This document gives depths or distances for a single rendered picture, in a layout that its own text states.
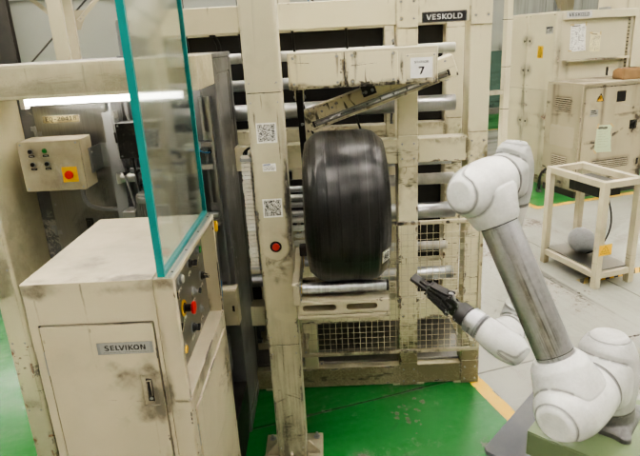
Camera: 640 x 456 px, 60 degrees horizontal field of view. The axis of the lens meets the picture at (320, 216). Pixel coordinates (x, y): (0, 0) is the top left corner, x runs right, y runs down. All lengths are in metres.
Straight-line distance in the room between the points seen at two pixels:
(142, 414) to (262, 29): 1.30
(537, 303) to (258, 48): 1.24
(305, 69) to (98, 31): 9.09
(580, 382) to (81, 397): 1.31
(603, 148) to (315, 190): 5.22
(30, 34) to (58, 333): 9.92
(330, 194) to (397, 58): 0.68
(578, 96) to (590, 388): 5.20
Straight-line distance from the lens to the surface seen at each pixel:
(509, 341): 1.85
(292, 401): 2.52
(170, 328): 1.53
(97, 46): 11.22
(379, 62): 2.30
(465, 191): 1.44
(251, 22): 2.04
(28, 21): 11.35
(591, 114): 6.64
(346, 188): 1.91
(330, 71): 2.29
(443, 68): 2.48
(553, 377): 1.56
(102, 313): 1.56
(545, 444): 1.79
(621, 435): 1.82
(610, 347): 1.71
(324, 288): 2.16
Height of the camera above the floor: 1.82
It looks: 18 degrees down
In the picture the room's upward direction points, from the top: 3 degrees counter-clockwise
